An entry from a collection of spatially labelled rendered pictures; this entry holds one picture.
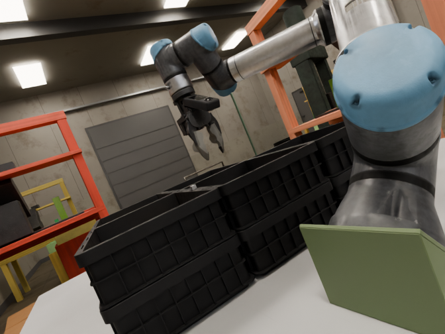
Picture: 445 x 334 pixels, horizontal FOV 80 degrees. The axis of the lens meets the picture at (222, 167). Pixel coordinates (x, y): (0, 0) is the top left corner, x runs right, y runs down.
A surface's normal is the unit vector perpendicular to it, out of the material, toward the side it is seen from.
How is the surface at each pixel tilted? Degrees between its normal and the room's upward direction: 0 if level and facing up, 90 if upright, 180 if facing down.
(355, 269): 90
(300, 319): 0
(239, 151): 90
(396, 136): 135
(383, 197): 34
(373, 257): 90
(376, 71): 54
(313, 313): 0
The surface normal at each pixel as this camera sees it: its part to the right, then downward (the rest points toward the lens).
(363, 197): -0.58, -0.73
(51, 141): 0.46, -0.15
